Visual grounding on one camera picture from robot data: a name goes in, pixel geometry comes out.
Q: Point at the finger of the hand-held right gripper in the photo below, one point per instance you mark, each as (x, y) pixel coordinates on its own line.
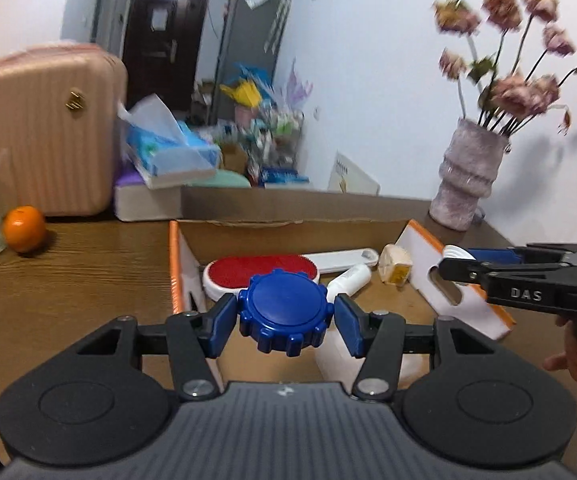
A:
(493, 255)
(468, 271)

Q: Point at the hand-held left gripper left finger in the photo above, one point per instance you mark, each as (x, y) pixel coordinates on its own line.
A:
(221, 322)

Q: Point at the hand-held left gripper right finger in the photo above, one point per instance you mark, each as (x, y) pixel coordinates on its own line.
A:
(349, 327)

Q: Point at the orange cardboard box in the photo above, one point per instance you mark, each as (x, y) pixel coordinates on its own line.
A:
(278, 205)

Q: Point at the red and white lint brush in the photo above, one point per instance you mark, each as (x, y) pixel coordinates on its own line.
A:
(248, 270)

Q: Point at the person's right hand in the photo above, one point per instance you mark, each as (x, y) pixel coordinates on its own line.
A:
(576, 350)

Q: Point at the grey interior door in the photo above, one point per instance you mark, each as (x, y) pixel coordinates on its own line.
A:
(106, 10)

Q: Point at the white round plastic item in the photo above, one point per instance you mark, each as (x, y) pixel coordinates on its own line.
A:
(454, 251)

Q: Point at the purple and white box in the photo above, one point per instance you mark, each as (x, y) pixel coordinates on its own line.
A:
(143, 202)

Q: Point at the pale pink textured vase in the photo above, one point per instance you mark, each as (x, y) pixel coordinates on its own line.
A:
(466, 175)

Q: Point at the blue and white packet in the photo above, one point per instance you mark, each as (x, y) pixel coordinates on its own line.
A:
(284, 176)

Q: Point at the small brown carton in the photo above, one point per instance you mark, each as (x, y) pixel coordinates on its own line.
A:
(233, 159)

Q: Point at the blue gear-shaped cap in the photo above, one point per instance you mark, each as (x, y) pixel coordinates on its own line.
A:
(281, 310)

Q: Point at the small white bottle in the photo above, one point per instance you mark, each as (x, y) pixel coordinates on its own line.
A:
(351, 280)

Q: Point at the blue and white tissue pack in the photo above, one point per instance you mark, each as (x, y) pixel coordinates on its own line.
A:
(168, 155)

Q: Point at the blue plastic object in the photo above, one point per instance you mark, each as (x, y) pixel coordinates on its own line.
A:
(251, 74)

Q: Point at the purple flower wall sticker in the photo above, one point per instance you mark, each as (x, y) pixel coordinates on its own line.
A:
(301, 85)

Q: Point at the pale green object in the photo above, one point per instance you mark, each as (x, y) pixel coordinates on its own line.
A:
(231, 178)

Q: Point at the bunch of dried pink roses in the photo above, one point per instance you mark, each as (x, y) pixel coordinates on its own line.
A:
(518, 90)

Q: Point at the small yellow white carton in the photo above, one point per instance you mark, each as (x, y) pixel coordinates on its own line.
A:
(396, 266)

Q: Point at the yellow watering can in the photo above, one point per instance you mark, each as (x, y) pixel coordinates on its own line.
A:
(243, 94)

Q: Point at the white paper on door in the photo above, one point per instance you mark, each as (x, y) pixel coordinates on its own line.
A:
(159, 18)

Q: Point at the grey refrigerator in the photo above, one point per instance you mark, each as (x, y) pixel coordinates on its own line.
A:
(248, 40)

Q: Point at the orange fruit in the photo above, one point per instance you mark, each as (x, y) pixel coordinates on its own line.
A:
(24, 229)

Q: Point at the white desk calendar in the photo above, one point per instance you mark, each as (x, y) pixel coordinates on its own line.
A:
(353, 175)

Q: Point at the dark brown entrance door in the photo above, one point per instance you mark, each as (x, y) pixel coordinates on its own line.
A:
(168, 60)

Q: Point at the pink ribbed suitcase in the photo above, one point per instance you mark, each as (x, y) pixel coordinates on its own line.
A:
(43, 135)

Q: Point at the white hanging strips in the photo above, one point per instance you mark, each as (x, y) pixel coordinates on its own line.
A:
(276, 25)

